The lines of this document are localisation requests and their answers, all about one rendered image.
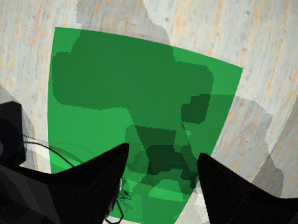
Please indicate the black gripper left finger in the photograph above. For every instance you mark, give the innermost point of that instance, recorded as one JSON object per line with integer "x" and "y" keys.
{"x": 78, "y": 195}

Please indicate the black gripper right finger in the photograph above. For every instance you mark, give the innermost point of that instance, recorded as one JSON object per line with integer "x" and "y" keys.
{"x": 230, "y": 199}

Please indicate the black cooling fan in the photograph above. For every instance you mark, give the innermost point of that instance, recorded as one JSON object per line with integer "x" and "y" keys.
{"x": 11, "y": 129}

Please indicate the black cable with plug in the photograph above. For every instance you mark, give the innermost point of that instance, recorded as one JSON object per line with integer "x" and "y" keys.
{"x": 110, "y": 209}

